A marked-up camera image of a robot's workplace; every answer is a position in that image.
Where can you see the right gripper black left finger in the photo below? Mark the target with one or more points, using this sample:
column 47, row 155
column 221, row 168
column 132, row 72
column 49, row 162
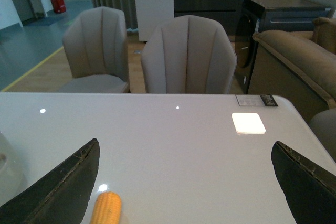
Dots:
column 62, row 195

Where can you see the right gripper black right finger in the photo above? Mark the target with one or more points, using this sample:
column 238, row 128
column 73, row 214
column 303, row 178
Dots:
column 309, row 189

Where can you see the yellow corn cob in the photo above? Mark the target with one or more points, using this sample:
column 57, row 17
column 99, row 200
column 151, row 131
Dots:
column 107, row 208

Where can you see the white electric cooking pot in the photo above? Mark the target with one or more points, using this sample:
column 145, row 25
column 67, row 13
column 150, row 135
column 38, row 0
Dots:
column 11, row 171

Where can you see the grey chair at right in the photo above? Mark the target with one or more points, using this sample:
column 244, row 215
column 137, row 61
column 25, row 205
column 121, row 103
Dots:
column 323, row 126

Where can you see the table label sticker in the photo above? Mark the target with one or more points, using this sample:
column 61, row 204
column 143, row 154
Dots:
column 256, row 100

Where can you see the brown sofa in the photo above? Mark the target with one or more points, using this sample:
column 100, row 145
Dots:
column 298, row 65

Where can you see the left beige chair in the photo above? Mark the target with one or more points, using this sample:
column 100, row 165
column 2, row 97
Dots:
column 95, row 45

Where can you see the beige chair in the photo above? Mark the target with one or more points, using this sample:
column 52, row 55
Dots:
column 95, row 45
column 188, row 55

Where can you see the right beige chair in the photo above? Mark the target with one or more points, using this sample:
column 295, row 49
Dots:
column 188, row 55

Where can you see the red bin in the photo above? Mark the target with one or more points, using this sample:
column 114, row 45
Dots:
column 58, row 6

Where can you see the white tall cabinet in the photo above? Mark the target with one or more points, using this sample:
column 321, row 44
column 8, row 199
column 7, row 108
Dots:
column 153, row 6

